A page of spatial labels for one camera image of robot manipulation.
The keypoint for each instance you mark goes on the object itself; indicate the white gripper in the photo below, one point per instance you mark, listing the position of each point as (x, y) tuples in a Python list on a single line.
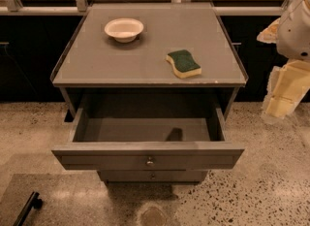
[(294, 37)]

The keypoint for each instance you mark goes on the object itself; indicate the green yellow sponge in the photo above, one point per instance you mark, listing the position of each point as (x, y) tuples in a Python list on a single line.
[(183, 64)]

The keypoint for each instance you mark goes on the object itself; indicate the grey drawer cabinet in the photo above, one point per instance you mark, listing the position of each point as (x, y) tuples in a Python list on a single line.
[(134, 80)]

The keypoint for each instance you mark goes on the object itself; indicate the metal drawer knob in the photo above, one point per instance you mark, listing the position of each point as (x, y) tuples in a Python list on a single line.
[(150, 162)]

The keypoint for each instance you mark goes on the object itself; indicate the open grey top drawer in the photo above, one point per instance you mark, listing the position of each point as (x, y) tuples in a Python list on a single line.
[(124, 144)]

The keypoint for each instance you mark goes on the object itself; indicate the closed lower drawer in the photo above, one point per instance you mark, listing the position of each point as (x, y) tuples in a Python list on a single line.
[(144, 176)]

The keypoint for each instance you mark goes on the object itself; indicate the white bowl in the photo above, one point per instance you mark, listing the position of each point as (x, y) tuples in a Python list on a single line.
[(124, 30)]

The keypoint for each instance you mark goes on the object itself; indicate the black bar on floor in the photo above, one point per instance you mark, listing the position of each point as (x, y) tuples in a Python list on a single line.
[(33, 202)]

